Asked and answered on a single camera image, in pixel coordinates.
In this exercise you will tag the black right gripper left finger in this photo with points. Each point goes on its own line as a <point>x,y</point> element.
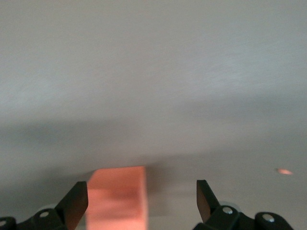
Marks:
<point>72,203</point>

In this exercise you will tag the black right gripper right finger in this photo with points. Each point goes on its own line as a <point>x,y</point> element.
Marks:
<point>208,206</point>

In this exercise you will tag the orange foam block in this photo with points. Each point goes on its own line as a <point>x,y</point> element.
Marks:
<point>115,203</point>

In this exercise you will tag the tiny orange crumb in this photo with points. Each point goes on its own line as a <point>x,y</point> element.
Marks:
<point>284,171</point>

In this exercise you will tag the large table cover mat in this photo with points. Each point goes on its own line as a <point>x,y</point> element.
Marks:
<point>153,72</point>

